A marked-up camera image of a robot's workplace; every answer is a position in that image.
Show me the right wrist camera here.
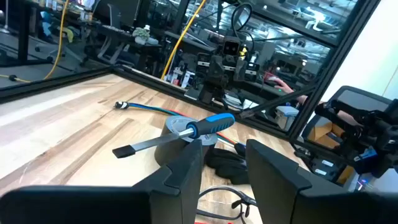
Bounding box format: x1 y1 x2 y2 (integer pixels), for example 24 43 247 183
222 35 241 57

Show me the black jointed device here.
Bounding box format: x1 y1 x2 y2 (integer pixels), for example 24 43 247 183
313 98 398 179

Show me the thin yellow extension cord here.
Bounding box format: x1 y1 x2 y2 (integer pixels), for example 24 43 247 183
0 0 71 83

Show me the black cable bundle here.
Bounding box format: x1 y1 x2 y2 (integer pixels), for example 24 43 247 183
195 185 258 224

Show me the black grey work glove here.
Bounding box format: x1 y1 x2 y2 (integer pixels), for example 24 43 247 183
204 142 250 185

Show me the blue black handled scraper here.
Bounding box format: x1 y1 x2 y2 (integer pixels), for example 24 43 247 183
111 112 236 159

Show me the round grey stand base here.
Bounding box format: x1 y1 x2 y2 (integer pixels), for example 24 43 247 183
0 0 12 35

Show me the person's hand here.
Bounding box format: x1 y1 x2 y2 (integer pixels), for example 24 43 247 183
273 77 295 95

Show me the black desk stand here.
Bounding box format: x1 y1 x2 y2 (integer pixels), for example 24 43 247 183
0 0 86 68

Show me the thick yellow cable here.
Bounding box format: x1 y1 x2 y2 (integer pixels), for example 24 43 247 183
160 0 208 80

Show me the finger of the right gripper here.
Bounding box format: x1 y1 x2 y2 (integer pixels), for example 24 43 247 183
208 55 228 90
235 58 249 82

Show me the small potted plant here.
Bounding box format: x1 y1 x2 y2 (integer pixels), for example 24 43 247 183
131 26 150 46

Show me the black computer mouse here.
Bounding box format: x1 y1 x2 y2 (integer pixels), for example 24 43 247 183
264 77 282 88

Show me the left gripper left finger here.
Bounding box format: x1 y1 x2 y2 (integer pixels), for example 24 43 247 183
132 139 204 224

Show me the grey duct tape roll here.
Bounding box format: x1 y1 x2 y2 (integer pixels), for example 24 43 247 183
154 115 219 168

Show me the cardboard box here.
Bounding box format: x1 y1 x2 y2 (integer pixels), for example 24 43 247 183
307 121 355 150

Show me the black aluminium table frame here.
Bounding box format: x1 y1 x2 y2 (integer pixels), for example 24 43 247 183
0 0 382 147

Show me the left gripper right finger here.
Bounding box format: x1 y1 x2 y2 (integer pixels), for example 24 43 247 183
245 138 313 224

